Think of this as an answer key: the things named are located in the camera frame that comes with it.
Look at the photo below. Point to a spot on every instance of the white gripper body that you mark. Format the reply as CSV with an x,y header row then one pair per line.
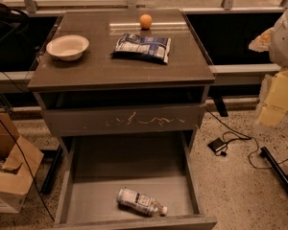
x,y
285,43

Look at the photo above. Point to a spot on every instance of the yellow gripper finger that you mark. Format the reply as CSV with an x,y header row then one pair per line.
x,y
269,111
262,42

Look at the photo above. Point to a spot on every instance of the blue label plastic bottle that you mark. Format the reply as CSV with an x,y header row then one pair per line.
x,y
141,203

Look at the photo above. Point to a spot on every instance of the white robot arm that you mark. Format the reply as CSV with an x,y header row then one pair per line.
x,y
278,49

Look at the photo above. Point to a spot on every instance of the closed grey upper drawer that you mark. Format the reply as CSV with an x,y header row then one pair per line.
x,y
127,119

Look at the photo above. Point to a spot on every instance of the open grey middle drawer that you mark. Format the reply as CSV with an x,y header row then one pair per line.
x,y
130,182

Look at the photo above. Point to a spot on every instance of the dark brown drawer cabinet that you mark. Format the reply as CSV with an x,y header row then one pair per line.
x,y
97,79

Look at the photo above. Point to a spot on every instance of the black table leg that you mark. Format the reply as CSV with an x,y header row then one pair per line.
x,y
275,166

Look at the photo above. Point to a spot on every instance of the black power adapter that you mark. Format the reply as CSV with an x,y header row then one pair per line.
x,y
217,145

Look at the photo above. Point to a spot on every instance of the orange fruit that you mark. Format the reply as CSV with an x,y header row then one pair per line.
x,y
145,21

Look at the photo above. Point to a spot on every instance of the blue white chip bag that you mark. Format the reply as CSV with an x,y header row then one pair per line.
x,y
146,48

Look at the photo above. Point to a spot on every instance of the white paper bowl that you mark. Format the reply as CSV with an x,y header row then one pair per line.
x,y
67,47

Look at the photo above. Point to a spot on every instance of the brown cardboard box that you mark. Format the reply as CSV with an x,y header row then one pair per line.
x,y
19,161

